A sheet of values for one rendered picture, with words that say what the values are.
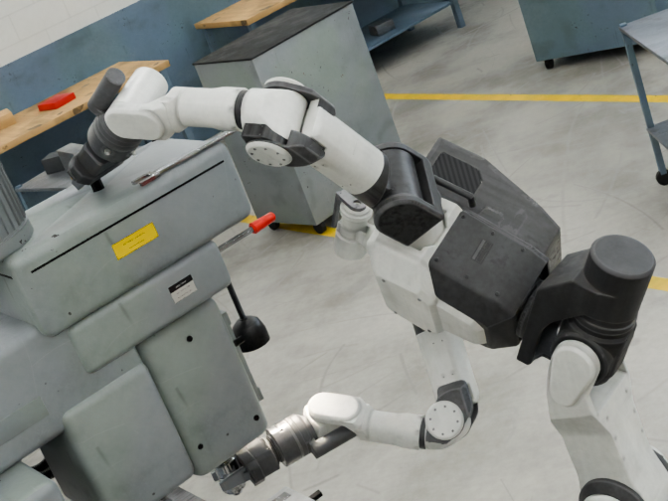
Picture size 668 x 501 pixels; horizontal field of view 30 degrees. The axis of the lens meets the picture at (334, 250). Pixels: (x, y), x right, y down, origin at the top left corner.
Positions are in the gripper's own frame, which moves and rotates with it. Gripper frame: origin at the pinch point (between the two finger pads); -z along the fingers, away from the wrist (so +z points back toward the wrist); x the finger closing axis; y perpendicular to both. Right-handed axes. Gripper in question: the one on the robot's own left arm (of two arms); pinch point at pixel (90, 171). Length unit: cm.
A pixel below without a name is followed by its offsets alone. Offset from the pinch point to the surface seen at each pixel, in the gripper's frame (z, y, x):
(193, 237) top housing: 4.2, -21.6, 4.4
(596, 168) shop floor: -224, -93, 400
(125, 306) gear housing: -2.7, -23.3, -12.0
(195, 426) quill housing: -18, -48, -8
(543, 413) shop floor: -154, -133, 188
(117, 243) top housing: 4.6, -14.4, -9.1
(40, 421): -13.3, -28.9, -33.8
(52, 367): -8.3, -23.2, -27.8
